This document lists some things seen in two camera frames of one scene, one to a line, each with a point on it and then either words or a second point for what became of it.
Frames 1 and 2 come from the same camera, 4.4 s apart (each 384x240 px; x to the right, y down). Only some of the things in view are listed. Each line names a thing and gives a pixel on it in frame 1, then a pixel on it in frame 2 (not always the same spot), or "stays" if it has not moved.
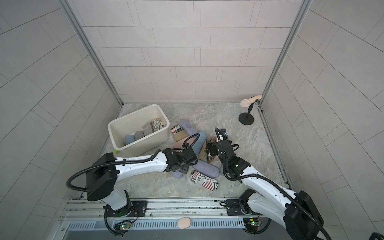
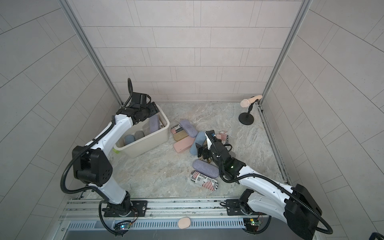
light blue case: [197, 146] stays
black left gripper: [185, 170] → [153, 109]
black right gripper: [214, 145] → [205, 150]
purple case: [188, 126] stays
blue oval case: [129, 138] stays
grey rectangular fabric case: [147, 128] stays
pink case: [179, 143] stays
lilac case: [177, 174] → [154, 123]
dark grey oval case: [138, 134] stays
